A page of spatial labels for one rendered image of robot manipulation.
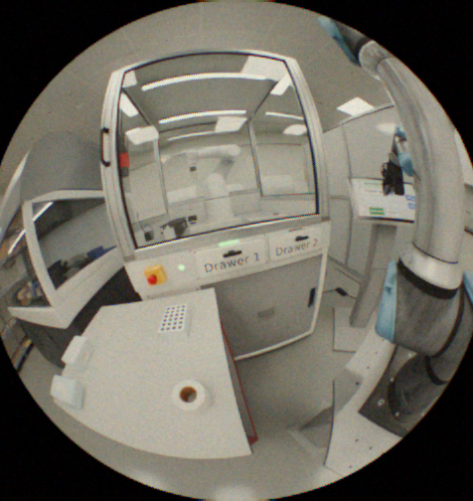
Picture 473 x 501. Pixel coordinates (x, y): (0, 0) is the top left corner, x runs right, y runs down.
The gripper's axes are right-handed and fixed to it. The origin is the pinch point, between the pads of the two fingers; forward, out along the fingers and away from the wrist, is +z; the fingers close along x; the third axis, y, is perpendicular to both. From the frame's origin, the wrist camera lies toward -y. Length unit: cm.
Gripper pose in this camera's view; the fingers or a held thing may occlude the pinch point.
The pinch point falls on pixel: (386, 195)
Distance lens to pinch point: 84.8
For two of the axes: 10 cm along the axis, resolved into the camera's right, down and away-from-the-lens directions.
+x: -8.6, -0.5, 5.0
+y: 1.9, -9.5, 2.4
